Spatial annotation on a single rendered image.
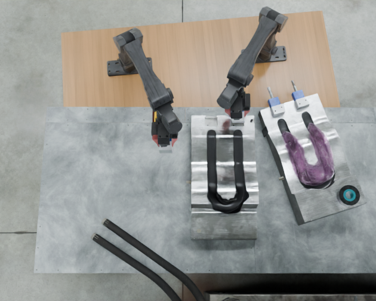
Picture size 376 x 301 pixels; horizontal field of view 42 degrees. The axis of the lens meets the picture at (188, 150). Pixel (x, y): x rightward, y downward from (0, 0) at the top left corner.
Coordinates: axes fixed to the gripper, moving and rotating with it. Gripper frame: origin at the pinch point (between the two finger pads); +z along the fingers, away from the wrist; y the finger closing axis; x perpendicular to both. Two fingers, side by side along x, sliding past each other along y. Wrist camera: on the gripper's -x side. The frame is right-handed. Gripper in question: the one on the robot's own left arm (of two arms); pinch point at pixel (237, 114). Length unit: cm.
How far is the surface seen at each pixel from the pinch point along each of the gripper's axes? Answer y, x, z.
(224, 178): -5.8, -22.7, 11.2
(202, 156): -14.6, -13.3, 9.6
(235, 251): -2, -44, 32
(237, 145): -0.7, -7.8, 10.0
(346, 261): 42, -45, 39
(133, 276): -62, -29, 103
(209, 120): -12.2, 2.8, 6.3
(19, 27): -140, 110, 41
